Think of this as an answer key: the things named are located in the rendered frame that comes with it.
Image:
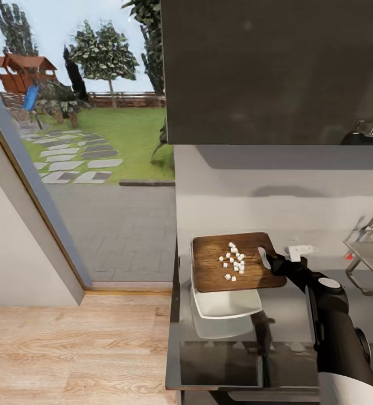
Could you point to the bowl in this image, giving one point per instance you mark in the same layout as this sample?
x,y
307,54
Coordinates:
x,y
225,305

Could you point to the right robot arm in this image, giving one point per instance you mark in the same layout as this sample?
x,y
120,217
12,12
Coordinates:
x,y
343,359

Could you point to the fixed window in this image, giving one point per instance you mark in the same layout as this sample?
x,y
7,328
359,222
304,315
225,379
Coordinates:
x,y
84,127

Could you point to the cabinet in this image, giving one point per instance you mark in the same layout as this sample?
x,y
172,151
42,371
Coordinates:
x,y
268,72

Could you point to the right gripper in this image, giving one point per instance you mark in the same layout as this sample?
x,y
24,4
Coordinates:
x,y
283,267

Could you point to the cutting board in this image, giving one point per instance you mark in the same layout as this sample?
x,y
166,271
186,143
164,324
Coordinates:
x,y
210,272

